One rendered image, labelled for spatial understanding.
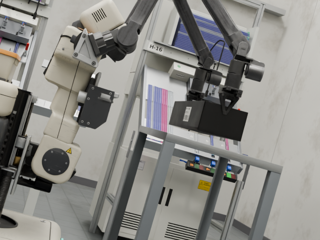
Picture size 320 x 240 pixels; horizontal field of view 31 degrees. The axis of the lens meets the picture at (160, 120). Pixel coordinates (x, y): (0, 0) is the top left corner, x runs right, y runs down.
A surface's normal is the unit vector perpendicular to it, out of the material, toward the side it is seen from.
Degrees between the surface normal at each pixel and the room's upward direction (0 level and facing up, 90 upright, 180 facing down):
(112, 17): 90
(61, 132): 90
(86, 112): 90
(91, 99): 90
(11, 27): 44
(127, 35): 79
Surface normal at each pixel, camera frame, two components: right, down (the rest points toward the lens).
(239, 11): 0.25, 0.05
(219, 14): 0.04, -0.18
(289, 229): -0.93, -0.28
